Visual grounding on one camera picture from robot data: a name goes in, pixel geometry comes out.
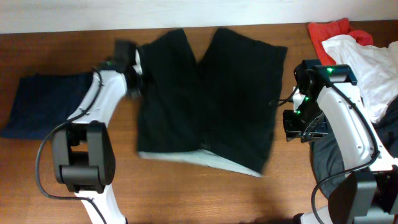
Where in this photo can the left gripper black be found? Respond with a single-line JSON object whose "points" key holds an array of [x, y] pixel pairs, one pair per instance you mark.
{"points": [[134, 96]]}

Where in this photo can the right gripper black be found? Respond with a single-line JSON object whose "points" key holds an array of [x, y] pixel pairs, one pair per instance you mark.
{"points": [[292, 130]]}

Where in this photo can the black shorts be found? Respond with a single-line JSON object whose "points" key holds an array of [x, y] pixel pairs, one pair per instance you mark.
{"points": [[218, 111]]}

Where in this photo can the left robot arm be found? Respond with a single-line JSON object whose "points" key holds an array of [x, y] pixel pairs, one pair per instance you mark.
{"points": [[83, 156]]}

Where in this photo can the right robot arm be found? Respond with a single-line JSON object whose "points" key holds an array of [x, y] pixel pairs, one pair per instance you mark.
{"points": [[327, 98]]}

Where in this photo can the dark grey garment with white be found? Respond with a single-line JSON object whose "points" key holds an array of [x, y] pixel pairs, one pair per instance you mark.
{"points": [[326, 156]]}

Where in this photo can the white shirt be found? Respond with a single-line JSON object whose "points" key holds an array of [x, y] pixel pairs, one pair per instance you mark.
{"points": [[374, 68]]}

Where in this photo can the red garment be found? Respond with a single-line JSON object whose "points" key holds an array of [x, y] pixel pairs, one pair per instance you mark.
{"points": [[320, 32]]}

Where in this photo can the folded navy blue garment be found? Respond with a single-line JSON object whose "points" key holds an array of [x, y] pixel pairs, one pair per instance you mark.
{"points": [[44, 101]]}

